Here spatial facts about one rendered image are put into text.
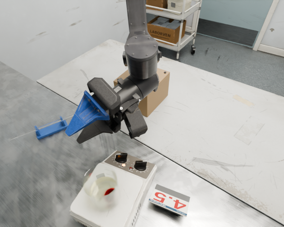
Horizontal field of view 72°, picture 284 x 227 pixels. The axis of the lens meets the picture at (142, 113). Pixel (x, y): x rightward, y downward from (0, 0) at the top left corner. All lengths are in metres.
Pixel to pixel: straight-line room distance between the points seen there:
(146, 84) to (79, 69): 0.61
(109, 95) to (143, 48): 0.10
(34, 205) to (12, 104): 0.44
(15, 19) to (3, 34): 0.14
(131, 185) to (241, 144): 0.38
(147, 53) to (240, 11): 2.90
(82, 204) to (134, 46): 0.33
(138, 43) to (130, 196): 0.31
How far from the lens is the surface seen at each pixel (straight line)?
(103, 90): 0.31
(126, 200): 0.44
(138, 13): 0.45
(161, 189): 0.54
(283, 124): 0.80
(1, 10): 1.75
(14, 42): 1.81
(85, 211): 0.45
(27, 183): 0.64
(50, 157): 0.65
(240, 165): 0.63
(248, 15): 3.19
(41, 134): 0.71
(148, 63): 0.34
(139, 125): 0.36
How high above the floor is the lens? 1.40
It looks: 46 degrees down
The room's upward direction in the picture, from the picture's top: 2 degrees counter-clockwise
